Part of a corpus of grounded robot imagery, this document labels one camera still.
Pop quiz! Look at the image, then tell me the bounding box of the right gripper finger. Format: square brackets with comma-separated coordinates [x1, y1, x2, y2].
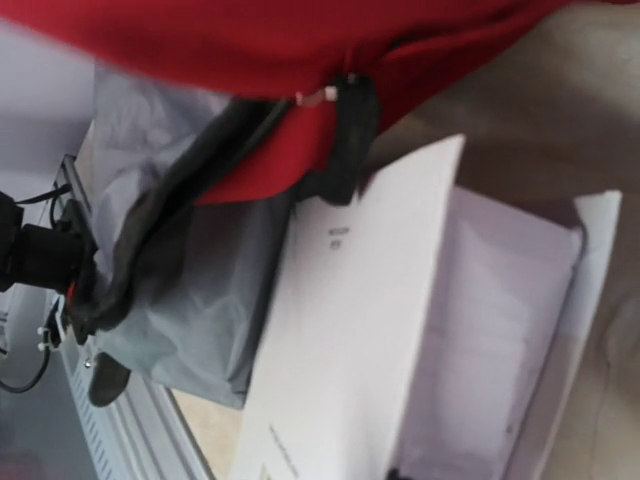
[319, 73, 381, 205]

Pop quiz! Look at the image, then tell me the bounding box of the grey pencil pouch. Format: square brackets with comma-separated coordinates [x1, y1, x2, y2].
[72, 64, 291, 409]

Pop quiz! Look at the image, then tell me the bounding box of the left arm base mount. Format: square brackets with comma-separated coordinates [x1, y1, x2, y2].
[0, 189, 101, 346]

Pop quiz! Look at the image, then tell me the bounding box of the front aluminium rail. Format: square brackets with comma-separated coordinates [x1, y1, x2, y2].
[49, 154, 216, 480]

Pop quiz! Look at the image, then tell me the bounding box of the red backpack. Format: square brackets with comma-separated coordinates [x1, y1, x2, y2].
[1, 1, 561, 205]

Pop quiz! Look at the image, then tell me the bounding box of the white notebook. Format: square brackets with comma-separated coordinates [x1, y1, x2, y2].
[230, 135, 622, 479]

